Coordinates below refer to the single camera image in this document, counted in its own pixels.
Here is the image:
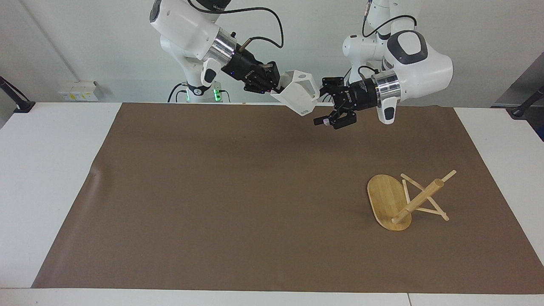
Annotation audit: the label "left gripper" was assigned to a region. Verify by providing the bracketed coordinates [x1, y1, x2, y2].
[314, 76, 380, 130]

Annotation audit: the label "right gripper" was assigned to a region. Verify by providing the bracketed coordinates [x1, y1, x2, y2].
[221, 49, 281, 95]

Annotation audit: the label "white angular cup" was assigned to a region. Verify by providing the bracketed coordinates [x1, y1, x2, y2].
[270, 70, 320, 116]

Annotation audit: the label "wooden cup rack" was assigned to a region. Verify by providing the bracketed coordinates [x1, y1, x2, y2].
[367, 170, 457, 232]

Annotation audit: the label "black stand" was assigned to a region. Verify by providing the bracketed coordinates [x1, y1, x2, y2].
[510, 85, 544, 119]
[0, 76, 36, 113]

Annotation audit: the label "black cable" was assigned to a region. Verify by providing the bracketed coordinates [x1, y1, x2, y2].
[357, 65, 380, 82]
[362, 3, 418, 39]
[167, 82, 188, 103]
[187, 0, 284, 53]

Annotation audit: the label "white wall socket box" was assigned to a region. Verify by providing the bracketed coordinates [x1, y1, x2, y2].
[58, 80, 99, 102]

